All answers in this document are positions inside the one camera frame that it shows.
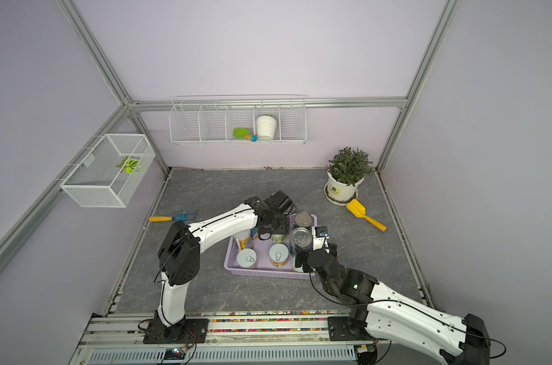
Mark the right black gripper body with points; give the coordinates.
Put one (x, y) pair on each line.
(307, 254)

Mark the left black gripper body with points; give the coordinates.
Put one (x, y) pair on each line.
(279, 226)

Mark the green label small can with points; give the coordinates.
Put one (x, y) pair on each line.
(278, 238)

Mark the dark purple can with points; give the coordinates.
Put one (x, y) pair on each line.
(303, 219)

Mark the blue soup can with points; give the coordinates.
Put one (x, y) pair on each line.
(254, 233)
(301, 241)

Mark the tall colourful snack tube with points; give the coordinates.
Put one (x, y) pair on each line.
(243, 239)

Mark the orange label small can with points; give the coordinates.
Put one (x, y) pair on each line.
(278, 254)

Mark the yellow label small can front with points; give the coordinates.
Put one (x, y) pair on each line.
(299, 269)

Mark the pink label small can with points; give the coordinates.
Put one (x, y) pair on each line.
(247, 259)

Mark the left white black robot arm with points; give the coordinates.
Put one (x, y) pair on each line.
(179, 254)

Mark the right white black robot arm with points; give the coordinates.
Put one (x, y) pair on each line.
(377, 311)

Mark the purple plastic basket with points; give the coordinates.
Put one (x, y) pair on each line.
(264, 268)

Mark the green toy in basket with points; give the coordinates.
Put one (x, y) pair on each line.
(131, 166)

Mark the white mesh side basket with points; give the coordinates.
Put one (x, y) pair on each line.
(96, 183)

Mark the coloured beads on edge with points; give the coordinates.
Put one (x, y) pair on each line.
(269, 322)

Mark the white plant saucer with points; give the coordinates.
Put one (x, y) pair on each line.
(335, 202)

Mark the yellow toy shovel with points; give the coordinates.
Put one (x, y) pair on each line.
(359, 211)

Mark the green toy scoop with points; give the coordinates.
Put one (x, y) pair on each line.
(244, 134)

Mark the small white pot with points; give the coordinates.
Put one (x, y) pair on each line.
(266, 126)

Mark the potted green plant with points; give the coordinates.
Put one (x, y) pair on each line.
(346, 171)

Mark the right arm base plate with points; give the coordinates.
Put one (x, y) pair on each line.
(345, 329)

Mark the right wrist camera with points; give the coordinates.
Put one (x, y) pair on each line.
(320, 236)

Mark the teal toy fork yellow handle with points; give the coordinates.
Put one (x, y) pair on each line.
(184, 216)

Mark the white wire wall shelf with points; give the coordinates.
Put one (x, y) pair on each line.
(212, 119)

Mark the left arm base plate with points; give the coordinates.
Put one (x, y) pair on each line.
(186, 331)

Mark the aluminium mounting rail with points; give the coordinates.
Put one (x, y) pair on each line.
(118, 339)

